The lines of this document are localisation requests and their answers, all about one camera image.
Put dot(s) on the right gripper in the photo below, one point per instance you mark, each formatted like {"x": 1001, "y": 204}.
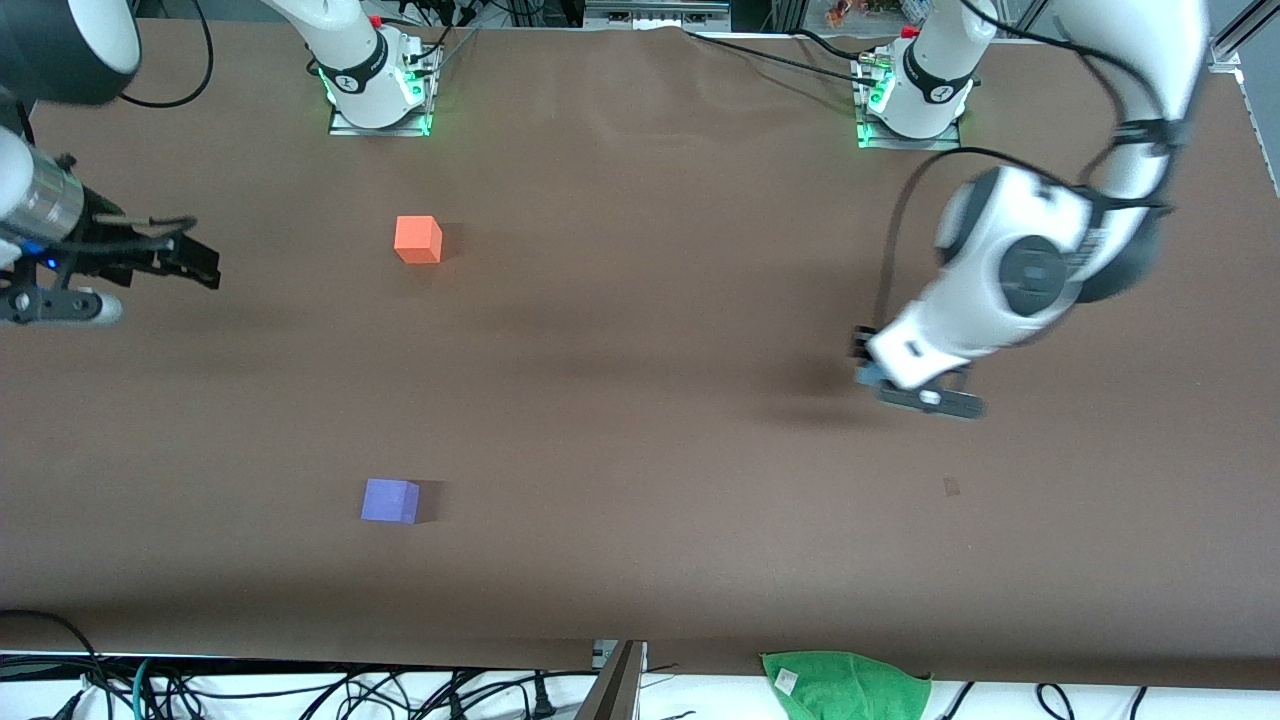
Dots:
{"x": 112, "y": 251}

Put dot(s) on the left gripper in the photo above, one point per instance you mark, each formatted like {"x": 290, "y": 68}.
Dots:
{"x": 859, "y": 343}

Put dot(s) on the light blue block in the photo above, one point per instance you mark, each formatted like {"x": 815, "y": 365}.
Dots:
{"x": 868, "y": 377}

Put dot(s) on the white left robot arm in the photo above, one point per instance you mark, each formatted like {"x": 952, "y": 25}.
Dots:
{"x": 1040, "y": 260}

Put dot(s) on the orange block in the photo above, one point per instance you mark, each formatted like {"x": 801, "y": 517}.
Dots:
{"x": 417, "y": 240}

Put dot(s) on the purple block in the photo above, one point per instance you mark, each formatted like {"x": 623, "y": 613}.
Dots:
{"x": 389, "y": 501}

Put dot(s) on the brown table cover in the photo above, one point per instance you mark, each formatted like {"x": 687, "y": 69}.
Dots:
{"x": 650, "y": 320}

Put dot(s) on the green cloth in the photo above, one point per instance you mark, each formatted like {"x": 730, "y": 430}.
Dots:
{"x": 845, "y": 690}

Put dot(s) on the white power strip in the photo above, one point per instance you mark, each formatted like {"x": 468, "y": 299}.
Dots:
{"x": 655, "y": 14}

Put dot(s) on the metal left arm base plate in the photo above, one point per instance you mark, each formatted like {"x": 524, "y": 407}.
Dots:
{"x": 880, "y": 138}

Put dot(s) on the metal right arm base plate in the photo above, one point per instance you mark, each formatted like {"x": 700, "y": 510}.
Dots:
{"x": 410, "y": 122}

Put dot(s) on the small white bracket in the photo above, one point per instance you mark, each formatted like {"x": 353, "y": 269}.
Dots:
{"x": 603, "y": 655}

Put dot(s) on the grey metal post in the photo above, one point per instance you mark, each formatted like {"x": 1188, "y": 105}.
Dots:
{"x": 612, "y": 690}

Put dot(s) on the aluminium frame profile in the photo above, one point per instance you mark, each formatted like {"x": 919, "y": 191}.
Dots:
{"x": 1240, "y": 40}

